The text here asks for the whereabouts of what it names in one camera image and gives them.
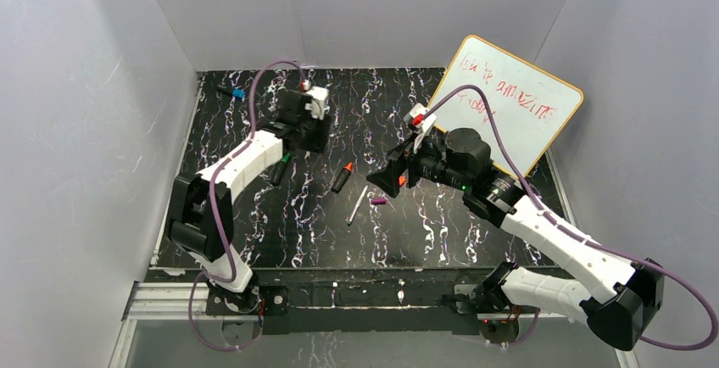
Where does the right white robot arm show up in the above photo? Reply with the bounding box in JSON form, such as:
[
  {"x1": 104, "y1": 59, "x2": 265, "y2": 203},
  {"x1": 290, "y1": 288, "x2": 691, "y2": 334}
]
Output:
[{"x1": 366, "y1": 128, "x2": 664, "y2": 351}]

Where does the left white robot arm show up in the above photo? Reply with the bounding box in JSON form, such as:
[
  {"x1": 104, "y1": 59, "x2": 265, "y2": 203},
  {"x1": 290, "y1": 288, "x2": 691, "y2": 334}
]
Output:
[{"x1": 164, "y1": 86, "x2": 332, "y2": 293}]

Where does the orange black highlighter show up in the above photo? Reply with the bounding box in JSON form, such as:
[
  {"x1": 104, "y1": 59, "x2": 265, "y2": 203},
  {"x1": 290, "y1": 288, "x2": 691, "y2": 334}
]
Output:
[{"x1": 331, "y1": 162, "x2": 354, "y2": 193}]

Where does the blue capped black marker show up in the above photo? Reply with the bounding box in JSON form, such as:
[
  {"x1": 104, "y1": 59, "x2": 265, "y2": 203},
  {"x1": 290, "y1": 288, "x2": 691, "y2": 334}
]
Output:
[{"x1": 216, "y1": 85, "x2": 245, "y2": 99}]

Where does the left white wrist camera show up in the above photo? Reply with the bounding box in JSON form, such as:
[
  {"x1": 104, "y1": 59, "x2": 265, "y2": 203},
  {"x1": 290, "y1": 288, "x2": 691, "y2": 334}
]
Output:
[{"x1": 305, "y1": 86, "x2": 329, "y2": 120}]

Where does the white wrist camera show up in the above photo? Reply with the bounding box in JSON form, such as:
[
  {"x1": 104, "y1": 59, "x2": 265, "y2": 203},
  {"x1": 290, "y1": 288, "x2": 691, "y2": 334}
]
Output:
[
  {"x1": 305, "y1": 86, "x2": 329, "y2": 120},
  {"x1": 403, "y1": 103, "x2": 437, "y2": 153}
]

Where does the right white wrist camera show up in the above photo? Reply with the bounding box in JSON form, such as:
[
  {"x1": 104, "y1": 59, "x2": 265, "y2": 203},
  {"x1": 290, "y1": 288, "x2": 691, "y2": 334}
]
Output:
[{"x1": 403, "y1": 103, "x2": 437, "y2": 153}]

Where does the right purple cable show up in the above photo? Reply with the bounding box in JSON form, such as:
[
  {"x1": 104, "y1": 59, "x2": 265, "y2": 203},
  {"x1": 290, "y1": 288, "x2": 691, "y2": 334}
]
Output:
[{"x1": 418, "y1": 84, "x2": 719, "y2": 351}]

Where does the purple cable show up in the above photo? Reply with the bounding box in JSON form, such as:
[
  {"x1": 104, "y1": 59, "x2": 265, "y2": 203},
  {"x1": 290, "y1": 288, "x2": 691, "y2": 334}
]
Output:
[
  {"x1": 187, "y1": 60, "x2": 310, "y2": 353},
  {"x1": 418, "y1": 84, "x2": 719, "y2": 351}
]

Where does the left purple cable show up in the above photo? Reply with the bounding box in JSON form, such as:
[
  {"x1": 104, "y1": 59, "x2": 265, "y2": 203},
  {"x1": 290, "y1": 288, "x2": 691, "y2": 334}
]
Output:
[{"x1": 187, "y1": 60, "x2": 310, "y2": 353}]

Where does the whiteboard with orange frame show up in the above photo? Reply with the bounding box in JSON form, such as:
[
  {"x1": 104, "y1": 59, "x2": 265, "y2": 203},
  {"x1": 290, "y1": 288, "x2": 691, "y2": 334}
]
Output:
[{"x1": 428, "y1": 35, "x2": 583, "y2": 176}]

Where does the aluminium frame rail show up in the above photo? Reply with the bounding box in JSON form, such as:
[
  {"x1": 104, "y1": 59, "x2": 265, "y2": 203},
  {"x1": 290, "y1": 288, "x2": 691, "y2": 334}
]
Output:
[{"x1": 109, "y1": 146, "x2": 642, "y2": 368}]

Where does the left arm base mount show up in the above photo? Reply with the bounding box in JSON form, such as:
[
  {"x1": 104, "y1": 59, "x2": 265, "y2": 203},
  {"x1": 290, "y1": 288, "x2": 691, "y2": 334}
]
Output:
[{"x1": 205, "y1": 283, "x2": 289, "y2": 349}]

